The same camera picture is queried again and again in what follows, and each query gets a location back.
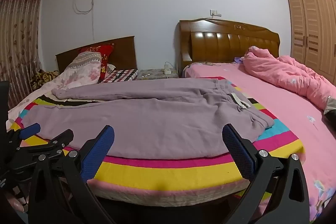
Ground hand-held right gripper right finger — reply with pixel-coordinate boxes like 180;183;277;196
222;123;310;224

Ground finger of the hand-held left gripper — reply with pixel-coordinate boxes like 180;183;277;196
8;123;41;146
16;129;74;159

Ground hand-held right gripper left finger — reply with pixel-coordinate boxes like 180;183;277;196
28;125;115;224

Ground lilac pants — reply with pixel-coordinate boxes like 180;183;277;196
21;77;275;159

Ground person's left hand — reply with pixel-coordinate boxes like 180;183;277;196
4;182;30;214

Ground brown floral blanket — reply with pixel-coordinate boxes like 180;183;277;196
31;70;60;90

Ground multicoloured striped blanket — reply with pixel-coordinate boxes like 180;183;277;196
9;76;306;207

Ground pale pink floral quilt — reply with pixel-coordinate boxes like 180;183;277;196
8;67;101;119

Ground pink bed sheet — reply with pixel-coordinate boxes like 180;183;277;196
182;61;336;222

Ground checkered bed sheet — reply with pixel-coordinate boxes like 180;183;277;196
101;69;139;83

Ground pink patterned folded quilt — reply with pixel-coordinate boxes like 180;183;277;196
64;51;103;75

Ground red pillow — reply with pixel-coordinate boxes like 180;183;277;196
79;43;115;81

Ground patterned nightstand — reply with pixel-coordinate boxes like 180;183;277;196
135;69;179;81

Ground brown floral curtain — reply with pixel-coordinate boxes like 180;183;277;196
0;0;47;109

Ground dark grey object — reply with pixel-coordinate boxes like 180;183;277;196
323;95;336;122

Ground dark plain wooden headboard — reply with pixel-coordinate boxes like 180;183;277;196
55;35;138;75

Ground glossy wooden headboard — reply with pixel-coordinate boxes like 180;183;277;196
178;18;281;75

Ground light wooden wardrobe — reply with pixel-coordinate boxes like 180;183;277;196
287;0;336;79

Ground air conditioner cable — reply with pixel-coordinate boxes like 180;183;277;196
73;0;97;41

